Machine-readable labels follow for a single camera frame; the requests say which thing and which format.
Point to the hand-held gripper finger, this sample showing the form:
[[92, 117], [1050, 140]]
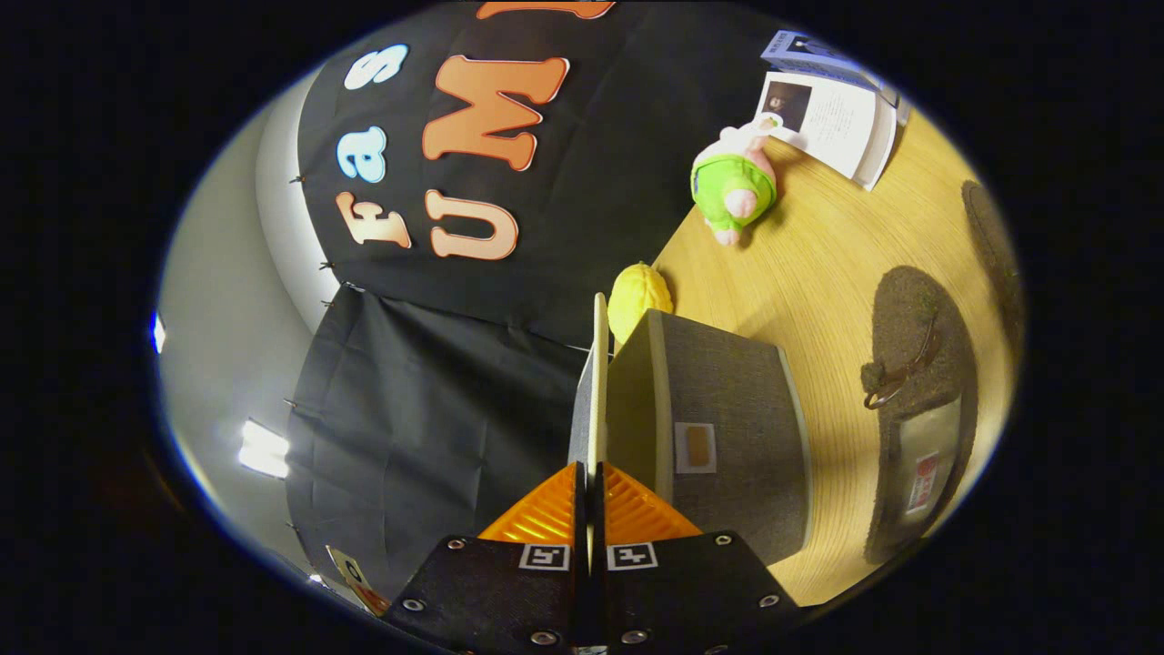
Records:
[[599, 518], [578, 518]]

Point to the brown fuzzy shoe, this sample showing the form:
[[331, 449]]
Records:
[[909, 318], [991, 236]]

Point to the bright ceiling light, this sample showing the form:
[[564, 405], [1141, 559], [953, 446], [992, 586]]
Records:
[[264, 450]]

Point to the grey fabric storage box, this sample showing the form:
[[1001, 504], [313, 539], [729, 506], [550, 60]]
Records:
[[727, 428]]

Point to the blue cover book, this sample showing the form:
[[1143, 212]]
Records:
[[800, 55]]

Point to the green and pink plush toy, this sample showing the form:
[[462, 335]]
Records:
[[727, 186]]

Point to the small beige orange card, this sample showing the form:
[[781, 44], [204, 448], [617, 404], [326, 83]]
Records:
[[356, 580]]

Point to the white portrait cover book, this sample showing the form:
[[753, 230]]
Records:
[[837, 118]]

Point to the yellow textured plush toy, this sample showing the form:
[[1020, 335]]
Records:
[[637, 296]]

